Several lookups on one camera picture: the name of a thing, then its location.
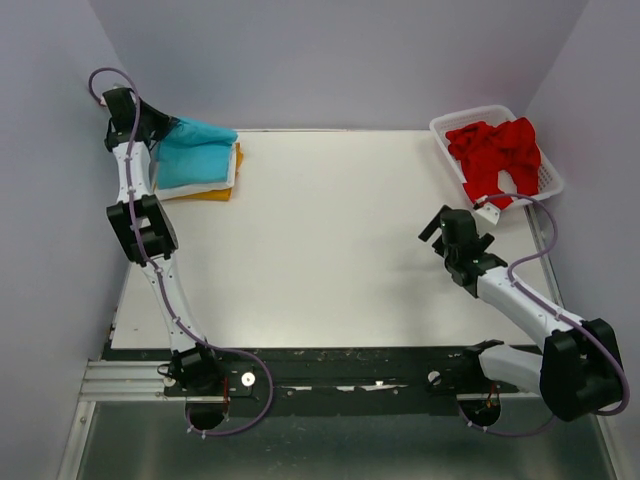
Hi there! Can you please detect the teal t shirt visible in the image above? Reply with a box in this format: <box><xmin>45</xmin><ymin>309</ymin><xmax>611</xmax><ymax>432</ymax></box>
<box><xmin>156</xmin><ymin>118</ymin><xmax>238</xmax><ymax>190</ymax></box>

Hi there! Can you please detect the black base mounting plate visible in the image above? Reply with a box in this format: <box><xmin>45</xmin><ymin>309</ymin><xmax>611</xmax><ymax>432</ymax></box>
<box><xmin>164</xmin><ymin>347</ymin><xmax>500</xmax><ymax>418</ymax></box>

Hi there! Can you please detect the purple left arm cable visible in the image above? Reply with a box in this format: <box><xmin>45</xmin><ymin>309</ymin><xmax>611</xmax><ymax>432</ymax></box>
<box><xmin>87</xmin><ymin>67</ymin><xmax>275</xmax><ymax>441</ymax></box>

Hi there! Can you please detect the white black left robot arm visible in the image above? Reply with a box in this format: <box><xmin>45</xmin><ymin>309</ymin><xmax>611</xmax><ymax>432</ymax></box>
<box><xmin>102</xmin><ymin>87</ymin><xmax>223</xmax><ymax>395</ymax></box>

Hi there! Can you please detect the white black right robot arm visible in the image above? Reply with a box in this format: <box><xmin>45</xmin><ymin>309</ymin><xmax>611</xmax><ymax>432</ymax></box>
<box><xmin>419</xmin><ymin>205</ymin><xmax>630</xmax><ymax>422</ymax></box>

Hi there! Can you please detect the folded white t shirt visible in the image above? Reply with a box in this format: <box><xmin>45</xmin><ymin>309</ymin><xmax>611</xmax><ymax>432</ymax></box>
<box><xmin>152</xmin><ymin>142</ymin><xmax>237</xmax><ymax>202</ymax></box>

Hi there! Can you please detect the aluminium frame rail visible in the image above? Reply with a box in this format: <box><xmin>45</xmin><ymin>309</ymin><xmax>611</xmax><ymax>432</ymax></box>
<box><xmin>59</xmin><ymin>361</ymin><xmax>625</xmax><ymax>479</ymax></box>

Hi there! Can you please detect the folded yellow t shirt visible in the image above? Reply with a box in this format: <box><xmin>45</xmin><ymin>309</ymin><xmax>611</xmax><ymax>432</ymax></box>
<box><xmin>159</xmin><ymin>142</ymin><xmax>246</xmax><ymax>204</ymax></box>

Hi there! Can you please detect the red t shirt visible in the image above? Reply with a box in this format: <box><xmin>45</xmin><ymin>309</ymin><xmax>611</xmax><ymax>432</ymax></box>
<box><xmin>445</xmin><ymin>118</ymin><xmax>541</xmax><ymax>210</ymax></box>

